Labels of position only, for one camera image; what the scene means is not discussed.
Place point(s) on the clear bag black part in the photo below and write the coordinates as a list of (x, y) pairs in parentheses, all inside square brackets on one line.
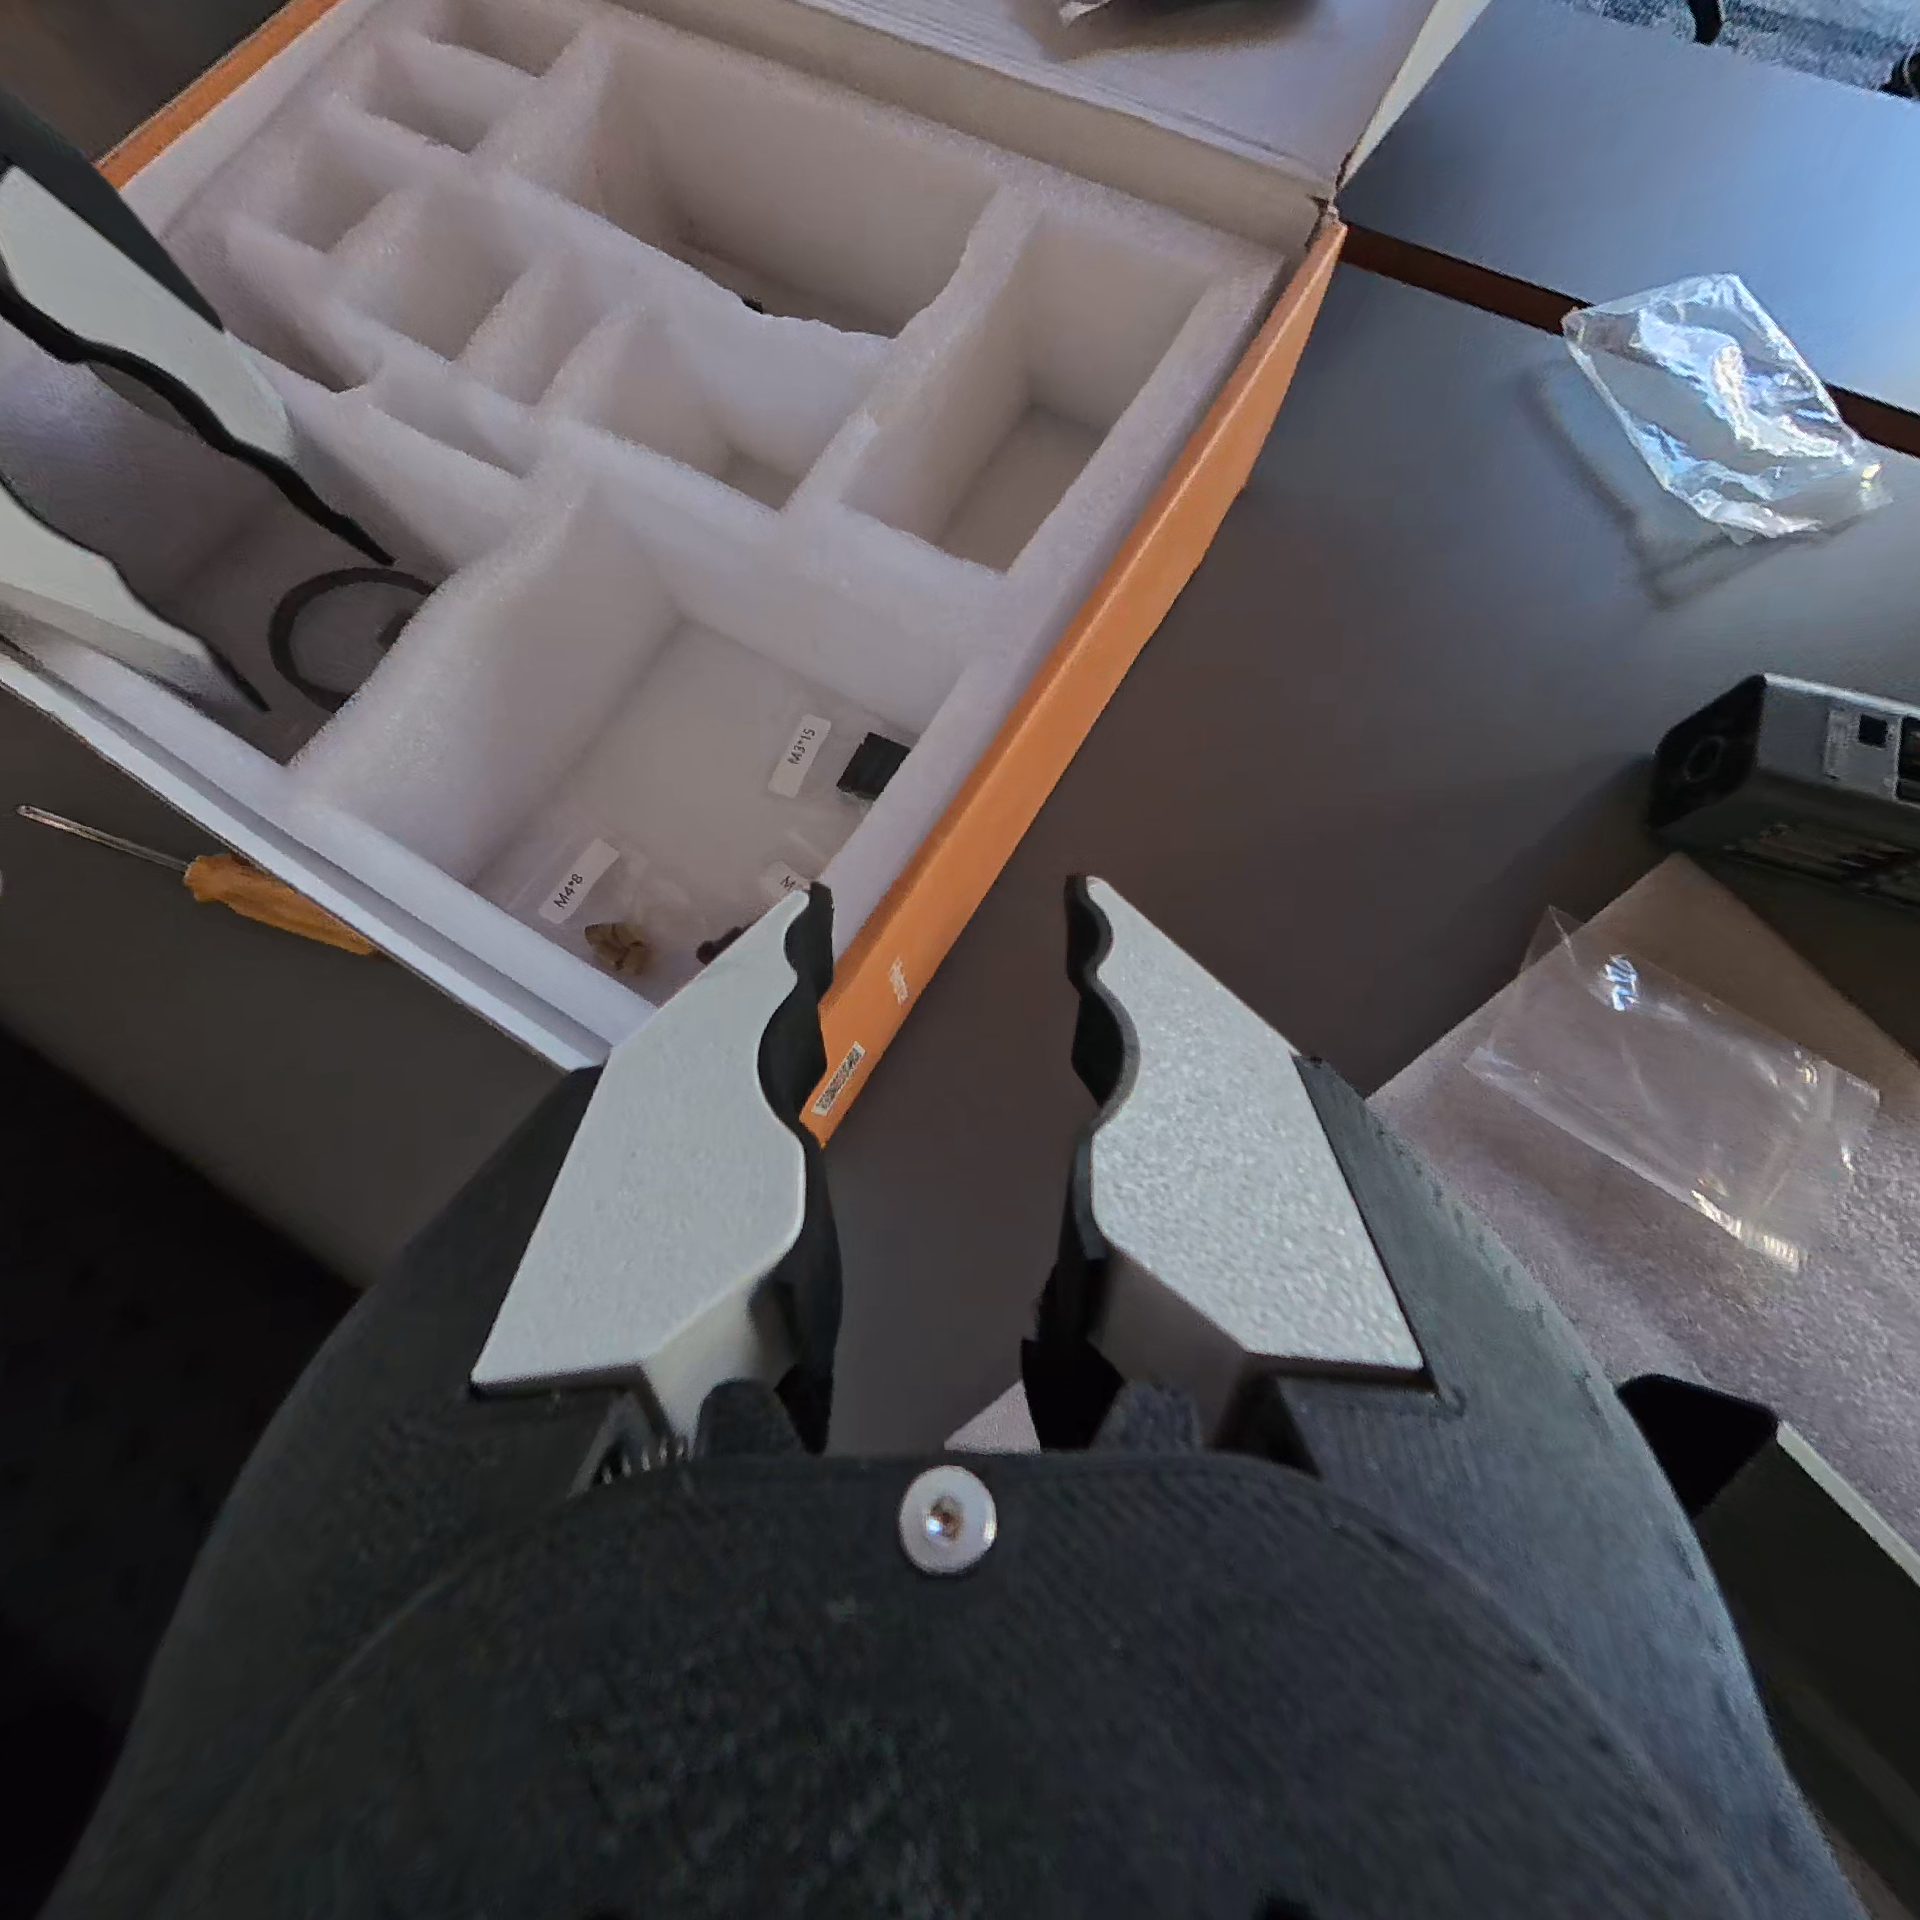
[(870, 767)]

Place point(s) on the flat clear plastic bag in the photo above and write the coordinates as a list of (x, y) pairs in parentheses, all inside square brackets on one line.
[(1680, 1081)]

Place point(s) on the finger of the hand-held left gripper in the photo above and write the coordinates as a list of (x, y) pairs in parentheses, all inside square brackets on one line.
[(63, 579), (105, 271)]

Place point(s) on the clear bag brass nuts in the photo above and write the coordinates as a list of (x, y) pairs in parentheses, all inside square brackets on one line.
[(613, 939)]

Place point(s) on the dark grey desk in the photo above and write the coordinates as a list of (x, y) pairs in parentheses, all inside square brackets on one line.
[(1351, 722)]

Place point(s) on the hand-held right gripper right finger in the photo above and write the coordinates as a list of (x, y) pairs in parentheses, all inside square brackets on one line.
[(1245, 1202)]

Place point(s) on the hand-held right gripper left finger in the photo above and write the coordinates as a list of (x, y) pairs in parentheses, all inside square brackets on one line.
[(663, 1202)]

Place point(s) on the orange white foam-lined box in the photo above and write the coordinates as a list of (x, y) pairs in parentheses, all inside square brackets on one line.
[(749, 449)]

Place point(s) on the clear bag dark screws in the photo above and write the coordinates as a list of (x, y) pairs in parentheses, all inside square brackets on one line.
[(733, 939)]

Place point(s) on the folded clear plastic bag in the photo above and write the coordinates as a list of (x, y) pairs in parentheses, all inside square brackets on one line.
[(1725, 406)]

